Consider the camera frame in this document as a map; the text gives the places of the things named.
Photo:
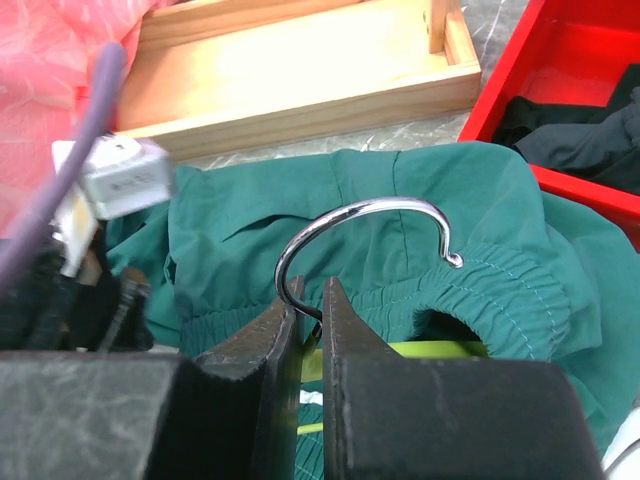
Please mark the teal green shorts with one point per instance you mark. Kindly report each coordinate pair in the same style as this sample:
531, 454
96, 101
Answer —
447, 252

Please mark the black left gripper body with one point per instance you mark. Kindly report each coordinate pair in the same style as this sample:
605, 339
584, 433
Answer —
49, 311

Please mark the wooden clothes rack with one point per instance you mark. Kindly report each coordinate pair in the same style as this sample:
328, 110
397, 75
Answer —
213, 77

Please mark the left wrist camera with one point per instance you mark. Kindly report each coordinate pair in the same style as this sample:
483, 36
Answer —
121, 175

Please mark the red plastic bin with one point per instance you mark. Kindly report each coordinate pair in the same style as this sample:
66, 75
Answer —
562, 53

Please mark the pink patterned garment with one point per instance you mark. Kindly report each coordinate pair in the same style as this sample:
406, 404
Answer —
48, 49

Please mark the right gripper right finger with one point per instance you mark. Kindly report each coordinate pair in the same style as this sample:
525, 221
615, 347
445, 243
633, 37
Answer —
391, 417

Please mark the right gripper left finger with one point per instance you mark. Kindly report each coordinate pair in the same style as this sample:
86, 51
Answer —
230, 413

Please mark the black garment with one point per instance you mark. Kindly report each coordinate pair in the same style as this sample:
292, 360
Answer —
597, 144

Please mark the white mesh tray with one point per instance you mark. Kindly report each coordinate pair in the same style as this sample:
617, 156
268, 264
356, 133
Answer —
621, 460

